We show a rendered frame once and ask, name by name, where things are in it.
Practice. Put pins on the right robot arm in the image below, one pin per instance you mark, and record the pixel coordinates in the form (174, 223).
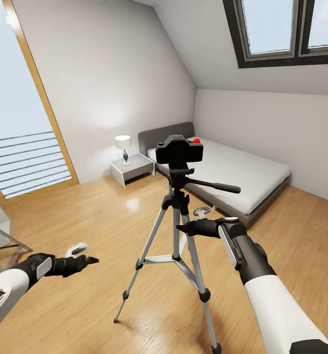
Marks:
(284, 326)

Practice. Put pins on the camera tripod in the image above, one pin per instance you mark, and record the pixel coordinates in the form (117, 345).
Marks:
(177, 180)

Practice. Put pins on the nightstand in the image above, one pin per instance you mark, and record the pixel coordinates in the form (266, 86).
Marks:
(139, 164)

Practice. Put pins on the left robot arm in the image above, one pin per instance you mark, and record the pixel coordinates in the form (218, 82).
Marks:
(17, 280)

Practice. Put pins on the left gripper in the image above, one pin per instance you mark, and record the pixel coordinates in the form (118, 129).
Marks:
(74, 265)

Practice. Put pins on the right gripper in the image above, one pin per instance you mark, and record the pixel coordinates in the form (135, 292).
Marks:
(193, 228)

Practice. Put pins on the digital camera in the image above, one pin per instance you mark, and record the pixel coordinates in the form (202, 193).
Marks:
(177, 149)

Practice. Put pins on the bed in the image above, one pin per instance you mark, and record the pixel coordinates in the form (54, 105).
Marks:
(258, 178)

